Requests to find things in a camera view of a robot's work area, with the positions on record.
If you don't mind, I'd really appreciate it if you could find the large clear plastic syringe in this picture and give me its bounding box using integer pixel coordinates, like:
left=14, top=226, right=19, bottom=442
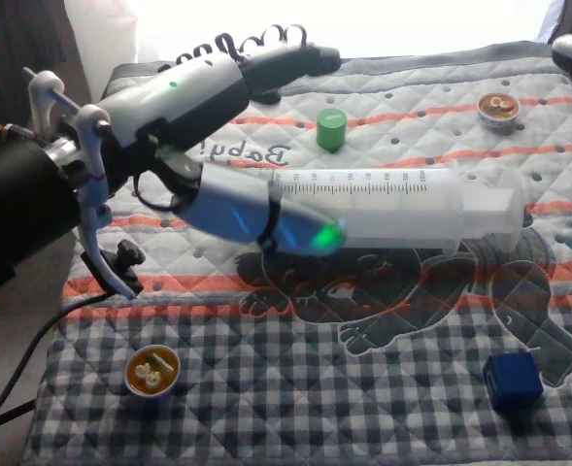
left=264, top=159, right=527, bottom=254

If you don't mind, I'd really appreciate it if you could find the toy bowl of orange soup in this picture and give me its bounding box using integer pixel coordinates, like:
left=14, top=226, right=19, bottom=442
left=123, top=344, right=182, bottom=397

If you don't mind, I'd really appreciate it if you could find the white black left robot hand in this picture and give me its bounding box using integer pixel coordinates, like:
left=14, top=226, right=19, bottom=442
left=95, top=43, right=349, bottom=258

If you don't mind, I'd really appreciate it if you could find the blue toy cube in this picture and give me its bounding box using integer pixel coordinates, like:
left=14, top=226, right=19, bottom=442
left=482, top=351, right=545, bottom=413

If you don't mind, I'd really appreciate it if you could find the grey quilt with bear print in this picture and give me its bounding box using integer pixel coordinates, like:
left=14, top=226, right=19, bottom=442
left=20, top=41, right=572, bottom=462

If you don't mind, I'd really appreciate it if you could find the green toy cylinder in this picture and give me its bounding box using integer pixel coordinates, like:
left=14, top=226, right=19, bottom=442
left=316, top=109, right=349, bottom=150

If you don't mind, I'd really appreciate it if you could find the black cable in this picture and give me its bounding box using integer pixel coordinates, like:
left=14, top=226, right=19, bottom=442
left=0, top=290, right=121, bottom=438

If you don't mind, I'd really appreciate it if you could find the toy bowl of egg ramen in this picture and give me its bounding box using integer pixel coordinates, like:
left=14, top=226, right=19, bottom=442
left=476, top=92, right=522, bottom=133

